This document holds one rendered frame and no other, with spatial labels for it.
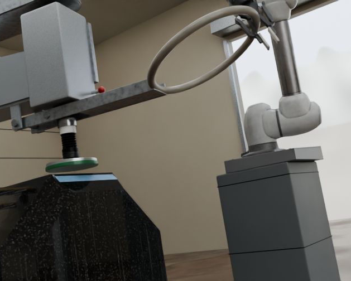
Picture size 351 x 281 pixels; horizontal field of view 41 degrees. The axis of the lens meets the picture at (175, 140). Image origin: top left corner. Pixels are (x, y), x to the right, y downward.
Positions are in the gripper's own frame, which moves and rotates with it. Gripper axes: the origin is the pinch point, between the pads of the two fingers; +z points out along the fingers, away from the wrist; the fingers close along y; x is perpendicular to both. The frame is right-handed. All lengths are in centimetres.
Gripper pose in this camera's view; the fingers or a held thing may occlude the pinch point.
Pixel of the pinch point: (269, 38)
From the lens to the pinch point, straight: 181.5
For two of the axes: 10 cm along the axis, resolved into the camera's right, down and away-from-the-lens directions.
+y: -8.5, 5.2, 0.2
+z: 5.0, 8.2, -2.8
